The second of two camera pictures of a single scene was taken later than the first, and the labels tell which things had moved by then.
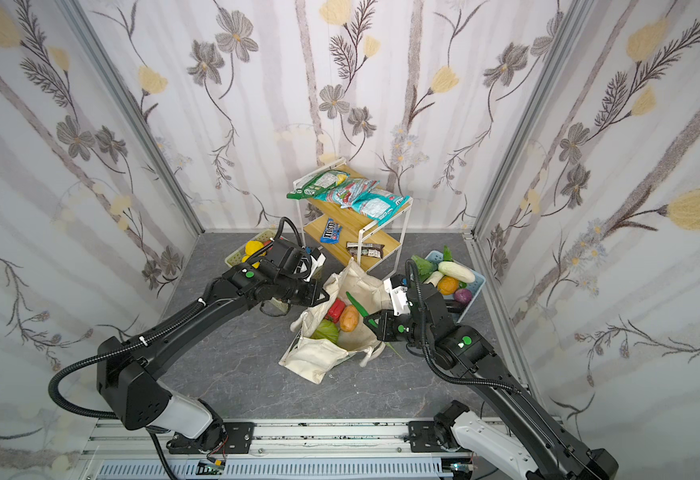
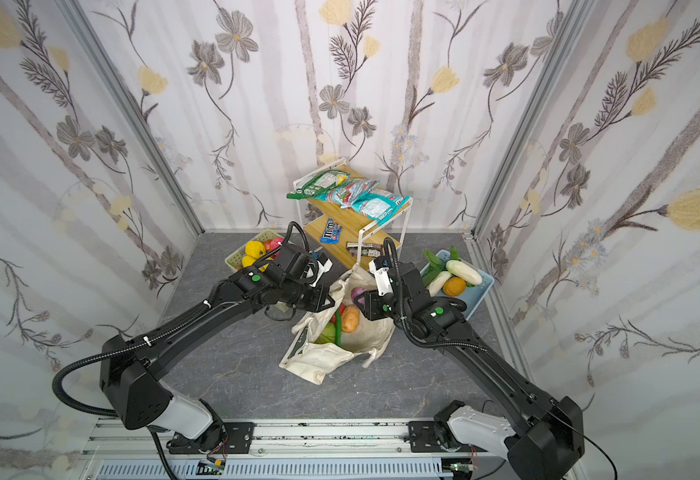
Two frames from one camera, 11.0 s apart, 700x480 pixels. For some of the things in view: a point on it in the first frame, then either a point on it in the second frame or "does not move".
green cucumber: x=365 y=313 to x=338 y=327
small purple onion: x=463 y=296 to x=355 y=291
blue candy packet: x=331 y=233 does not move
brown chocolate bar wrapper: x=368 y=249 does not move
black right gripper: x=383 y=325 to x=375 y=304
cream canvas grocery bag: x=314 y=360 does not move
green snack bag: x=322 y=182 does not move
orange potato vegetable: x=349 y=317 does not move
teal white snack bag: x=381 y=205 does not move
